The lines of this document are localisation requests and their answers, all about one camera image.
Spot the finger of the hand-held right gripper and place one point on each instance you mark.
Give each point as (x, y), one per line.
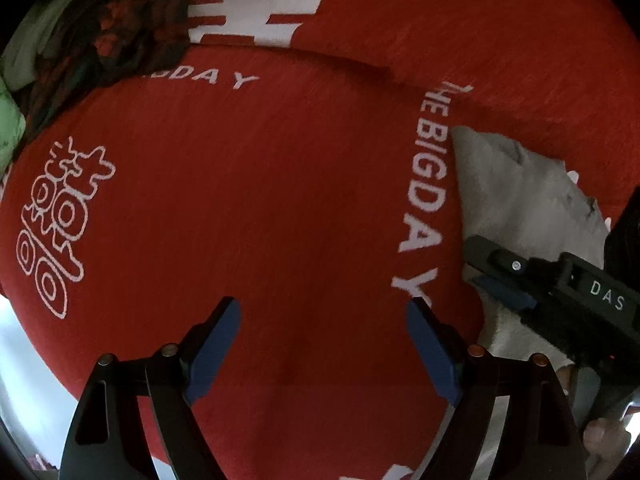
(505, 259)
(505, 294)

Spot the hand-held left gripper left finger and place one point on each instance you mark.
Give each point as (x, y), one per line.
(215, 345)

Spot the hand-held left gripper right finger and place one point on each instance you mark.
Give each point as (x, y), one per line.
(432, 350)

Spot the small grey cloth garment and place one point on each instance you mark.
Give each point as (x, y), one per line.
(525, 195)

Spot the person's right hand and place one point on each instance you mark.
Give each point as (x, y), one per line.
(605, 442)

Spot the red printed blanket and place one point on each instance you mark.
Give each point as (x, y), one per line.
(275, 210)

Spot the light green cloth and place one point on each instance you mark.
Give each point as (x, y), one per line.
(11, 120)

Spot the dark red patterned cloth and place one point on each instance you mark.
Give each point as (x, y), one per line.
(110, 45)

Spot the pale grey cloth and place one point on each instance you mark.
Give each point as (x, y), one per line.
(47, 25)

